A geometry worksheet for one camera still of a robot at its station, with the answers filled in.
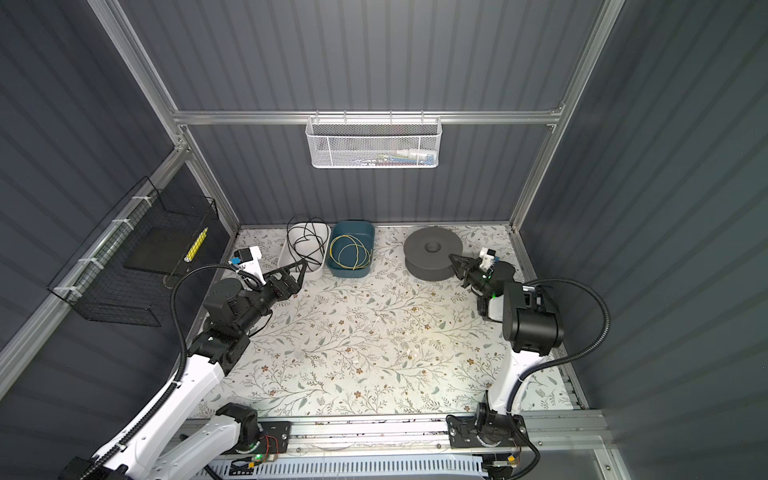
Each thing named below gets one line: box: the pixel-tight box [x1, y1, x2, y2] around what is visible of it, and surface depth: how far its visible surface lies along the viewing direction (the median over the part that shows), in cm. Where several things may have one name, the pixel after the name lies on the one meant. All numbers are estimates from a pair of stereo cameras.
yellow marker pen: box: [184, 227, 209, 263], surface depth 79 cm
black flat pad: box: [124, 227, 200, 275], surface depth 76 cm
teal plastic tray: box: [326, 220, 375, 278], surface depth 113 cm
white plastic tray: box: [278, 222, 332, 281], surface depth 114 cm
